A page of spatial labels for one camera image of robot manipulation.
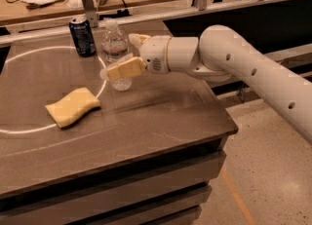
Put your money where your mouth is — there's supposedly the blue soda can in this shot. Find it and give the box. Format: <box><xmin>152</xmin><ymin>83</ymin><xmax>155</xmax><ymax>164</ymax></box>
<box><xmin>69</xmin><ymin>17</ymin><xmax>97</xmax><ymax>57</ymax></box>

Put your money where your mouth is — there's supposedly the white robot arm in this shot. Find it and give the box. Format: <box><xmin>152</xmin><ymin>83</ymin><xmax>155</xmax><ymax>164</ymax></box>
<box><xmin>100</xmin><ymin>25</ymin><xmax>312</xmax><ymax>143</ymax></box>

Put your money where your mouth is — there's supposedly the yellow sponge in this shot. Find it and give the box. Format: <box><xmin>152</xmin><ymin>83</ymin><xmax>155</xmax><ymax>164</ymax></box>
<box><xmin>46</xmin><ymin>88</ymin><xmax>100</xmax><ymax>129</ymax></box>

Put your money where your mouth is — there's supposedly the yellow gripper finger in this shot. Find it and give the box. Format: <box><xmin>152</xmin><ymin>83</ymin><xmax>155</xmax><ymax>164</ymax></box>
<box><xmin>99</xmin><ymin>56</ymin><xmax>146</xmax><ymax>81</ymax></box>
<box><xmin>128</xmin><ymin>33</ymin><xmax>150</xmax><ymax>50</ymax></box>

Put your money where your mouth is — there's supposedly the grey table drawer cabinet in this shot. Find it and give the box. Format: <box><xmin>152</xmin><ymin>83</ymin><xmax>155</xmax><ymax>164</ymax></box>
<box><xmin>1</xmin><ymin>139</ymin><xmax>226</xmax><ymax>225</ymax></box>

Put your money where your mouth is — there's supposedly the grey metal bracket post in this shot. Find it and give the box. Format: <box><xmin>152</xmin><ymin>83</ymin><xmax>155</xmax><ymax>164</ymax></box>
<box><xmin>81</xmin><ymin>0</ymin><xmax>98</xmax><ymax>27</ymax></box>

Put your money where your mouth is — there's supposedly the clear plastic water bottle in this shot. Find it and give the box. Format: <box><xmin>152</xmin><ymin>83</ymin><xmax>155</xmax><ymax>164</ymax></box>
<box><xmin>101</xmin><ymin>19</ymin><xmax>134</xmax><ymax>93</ymax></box>

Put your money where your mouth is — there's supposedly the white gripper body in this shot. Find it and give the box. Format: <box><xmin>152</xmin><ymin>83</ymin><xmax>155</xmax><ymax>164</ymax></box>
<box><xmin>139</xmin><ymin>35</ymin><xmax>171</xmax><ymax>74</ymax></box>

